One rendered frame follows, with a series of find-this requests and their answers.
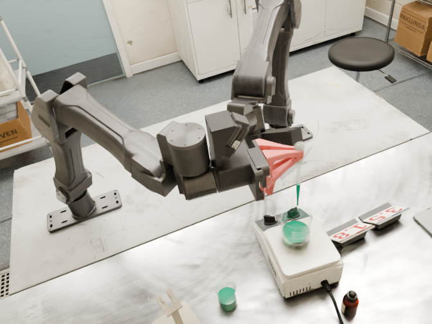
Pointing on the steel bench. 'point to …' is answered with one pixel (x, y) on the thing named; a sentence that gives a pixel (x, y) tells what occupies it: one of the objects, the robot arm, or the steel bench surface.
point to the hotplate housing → (317, 280)
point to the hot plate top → (326, 254)
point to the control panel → (265, 225)
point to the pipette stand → (175, 311)
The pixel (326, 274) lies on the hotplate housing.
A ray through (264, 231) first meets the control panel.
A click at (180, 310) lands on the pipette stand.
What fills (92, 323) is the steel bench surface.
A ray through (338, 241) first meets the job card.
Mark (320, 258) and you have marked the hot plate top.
